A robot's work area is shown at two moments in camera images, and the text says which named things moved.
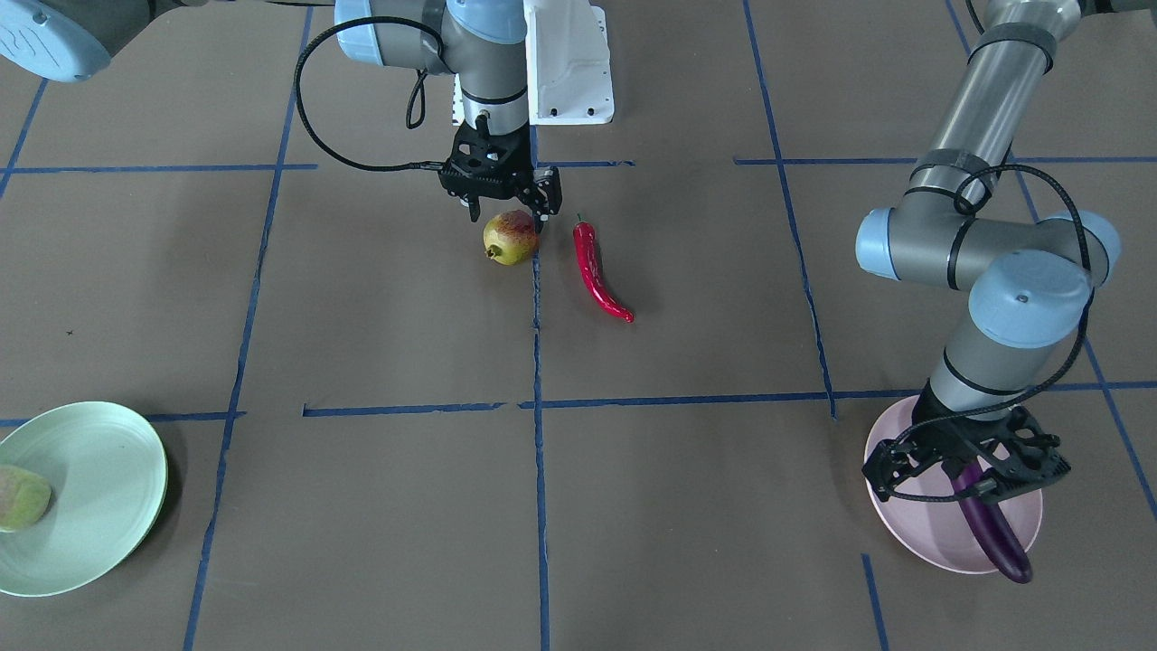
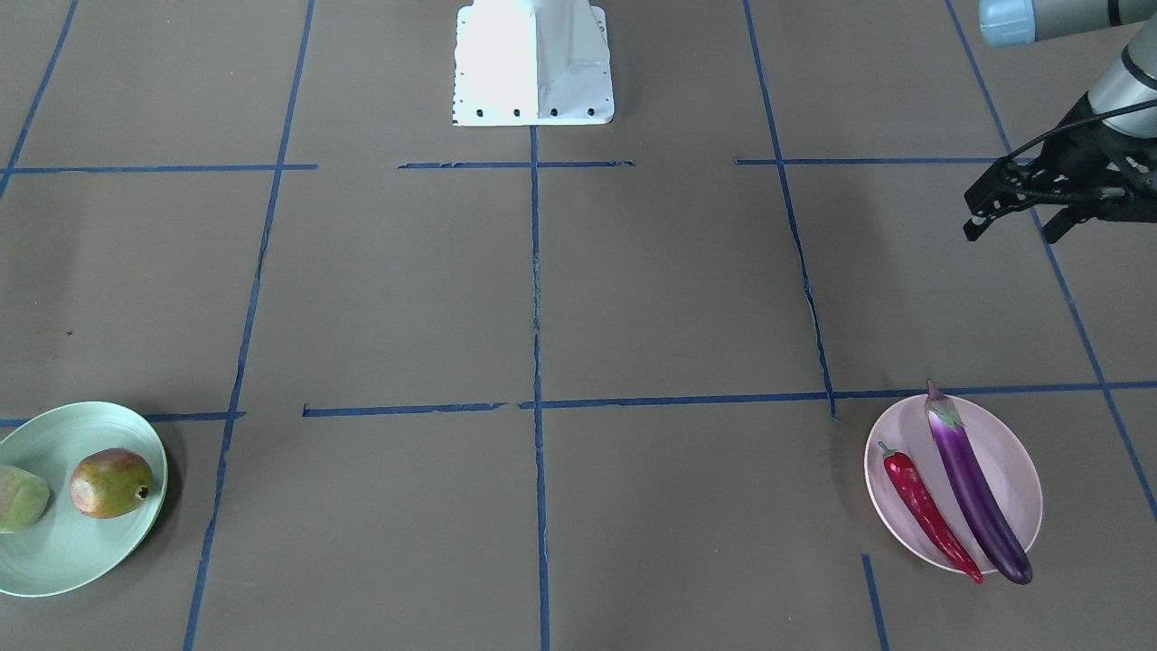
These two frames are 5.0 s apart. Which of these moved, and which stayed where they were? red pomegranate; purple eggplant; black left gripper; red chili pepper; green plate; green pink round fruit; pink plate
Moved: red pomegranate; red chili pepper; black left gripper
Stayed: green plate; purple eggplant; pink plate; green pink round fruit
